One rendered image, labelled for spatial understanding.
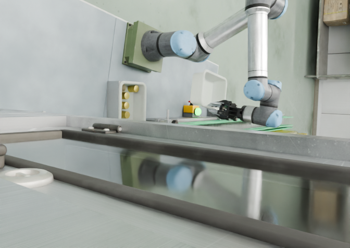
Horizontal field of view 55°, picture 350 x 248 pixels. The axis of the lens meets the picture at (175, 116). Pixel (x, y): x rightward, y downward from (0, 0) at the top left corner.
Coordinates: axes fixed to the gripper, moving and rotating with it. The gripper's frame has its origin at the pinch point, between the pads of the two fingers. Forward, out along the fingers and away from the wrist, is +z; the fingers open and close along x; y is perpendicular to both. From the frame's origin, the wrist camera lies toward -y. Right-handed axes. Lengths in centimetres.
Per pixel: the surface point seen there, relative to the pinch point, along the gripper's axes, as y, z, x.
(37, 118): 107, -33, 8
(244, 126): -85, 21, 8
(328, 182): 111, -80, 5
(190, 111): -26.2, 29.0, 4.2
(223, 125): -55, 21, 9
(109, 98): 33.7, 33.5, 4.6
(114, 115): 32.8, 28.8, 12.1
